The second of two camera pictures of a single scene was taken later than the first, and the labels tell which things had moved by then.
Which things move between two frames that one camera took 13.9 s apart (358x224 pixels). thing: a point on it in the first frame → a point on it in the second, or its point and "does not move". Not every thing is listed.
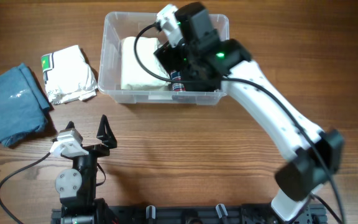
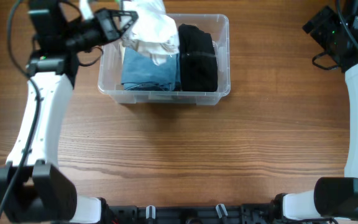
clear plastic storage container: [126, 25] does not move
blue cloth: [14, 106] → [140, 72]
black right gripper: [168, 56] → [329, 20]
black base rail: [199, 214] does not move
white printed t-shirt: [68, 76] → [155, 33]
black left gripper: [109, 139] → [107, 21]
